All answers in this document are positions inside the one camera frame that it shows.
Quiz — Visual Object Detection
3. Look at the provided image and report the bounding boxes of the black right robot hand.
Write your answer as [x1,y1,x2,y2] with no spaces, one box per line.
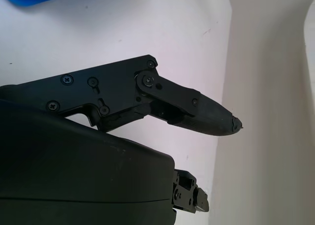
[0,54,244,225]

